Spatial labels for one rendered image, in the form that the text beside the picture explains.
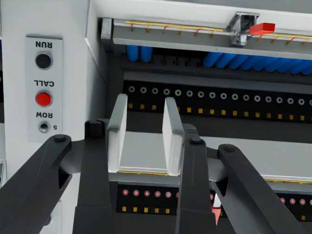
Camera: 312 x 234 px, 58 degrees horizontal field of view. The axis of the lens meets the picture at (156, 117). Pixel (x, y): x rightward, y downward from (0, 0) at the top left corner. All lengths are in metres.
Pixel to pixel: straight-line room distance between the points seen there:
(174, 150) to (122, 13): 0.23
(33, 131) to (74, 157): 0.21
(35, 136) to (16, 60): 0.09
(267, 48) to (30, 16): 0.29
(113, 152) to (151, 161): 0.19
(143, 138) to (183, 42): 0.13
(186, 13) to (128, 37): 0.08
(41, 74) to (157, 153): 0.17
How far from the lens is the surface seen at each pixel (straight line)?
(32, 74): 0.35
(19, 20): 0.36
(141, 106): 0.49
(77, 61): 0.34
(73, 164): 0.16
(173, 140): 0.17
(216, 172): 0.16
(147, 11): 0.36
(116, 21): 0.38
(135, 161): 0.36
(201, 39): 0.38
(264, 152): 0.39
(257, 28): 0.31
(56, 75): 0.34
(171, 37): 0.38
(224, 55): 0.44
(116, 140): 0.17
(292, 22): 0.39
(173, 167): 0.17
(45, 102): 0.35
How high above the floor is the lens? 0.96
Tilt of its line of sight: 12 degrees up
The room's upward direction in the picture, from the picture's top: 175 degrees counter-clockwise
